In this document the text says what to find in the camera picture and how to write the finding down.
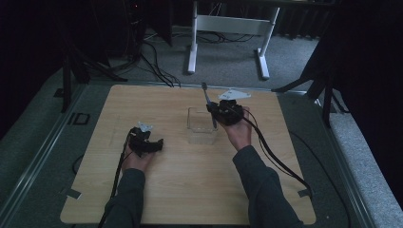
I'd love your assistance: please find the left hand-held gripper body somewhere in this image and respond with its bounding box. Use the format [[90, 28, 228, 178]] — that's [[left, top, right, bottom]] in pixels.
[[127, 122, 154, 157]]

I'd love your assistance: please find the person's left hand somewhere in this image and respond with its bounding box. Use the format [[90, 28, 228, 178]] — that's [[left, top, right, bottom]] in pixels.
[[121, 143, 156, 174]]

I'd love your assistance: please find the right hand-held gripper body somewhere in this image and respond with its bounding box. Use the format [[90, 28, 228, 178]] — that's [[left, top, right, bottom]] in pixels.
[[215, 88, 252, 126]]

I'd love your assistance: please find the person's right hand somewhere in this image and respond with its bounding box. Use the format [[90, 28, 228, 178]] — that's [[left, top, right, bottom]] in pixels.
[[221, 105, 254, 152]]

